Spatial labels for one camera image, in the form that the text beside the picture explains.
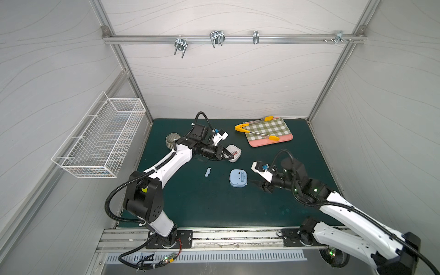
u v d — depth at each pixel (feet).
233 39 2.58
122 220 1.55
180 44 2.60
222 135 2.50
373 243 1.42
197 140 2.21
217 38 2.51
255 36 2.56
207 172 3.13
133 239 2.46
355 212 1.51
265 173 1.94
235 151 2.57
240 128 3.71
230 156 2.51
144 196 1.46
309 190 1.76
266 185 2.02
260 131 3.76
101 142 2.26
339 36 2.51
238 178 2.90
